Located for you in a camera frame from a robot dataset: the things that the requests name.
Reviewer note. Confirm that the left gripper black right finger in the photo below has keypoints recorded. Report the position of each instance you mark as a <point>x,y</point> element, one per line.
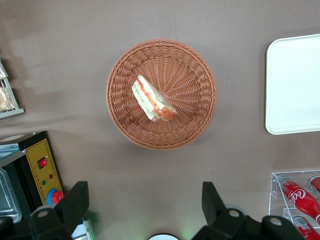
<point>220,220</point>

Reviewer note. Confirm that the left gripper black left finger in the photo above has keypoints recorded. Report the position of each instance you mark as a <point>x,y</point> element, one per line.
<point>70,210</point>

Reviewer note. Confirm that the triangular sandwich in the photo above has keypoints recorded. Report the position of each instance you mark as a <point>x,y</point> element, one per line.
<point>152,100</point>

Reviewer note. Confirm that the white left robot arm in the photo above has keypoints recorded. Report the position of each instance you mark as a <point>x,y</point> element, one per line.
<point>162,237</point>

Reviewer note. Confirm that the round brown wicker basket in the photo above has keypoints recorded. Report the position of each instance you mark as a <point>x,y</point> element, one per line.
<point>190,75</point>

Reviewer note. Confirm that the cream rectangular plastic tray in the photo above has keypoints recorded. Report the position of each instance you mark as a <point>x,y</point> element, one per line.
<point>295,85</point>

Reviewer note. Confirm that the red emergency stop button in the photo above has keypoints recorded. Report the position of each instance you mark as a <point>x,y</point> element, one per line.
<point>55,196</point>

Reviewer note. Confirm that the clear acrylic bottle rack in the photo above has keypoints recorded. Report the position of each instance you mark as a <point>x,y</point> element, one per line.
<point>277,192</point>

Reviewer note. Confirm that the black food warmer appliance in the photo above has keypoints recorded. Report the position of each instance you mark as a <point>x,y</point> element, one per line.
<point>42,152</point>

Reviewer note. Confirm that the silver metal food pan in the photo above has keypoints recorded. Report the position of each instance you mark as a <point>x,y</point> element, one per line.
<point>7,197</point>

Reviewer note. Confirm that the clear bag of rice crackers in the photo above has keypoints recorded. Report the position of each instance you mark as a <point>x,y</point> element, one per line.
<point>5,98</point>
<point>2,72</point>

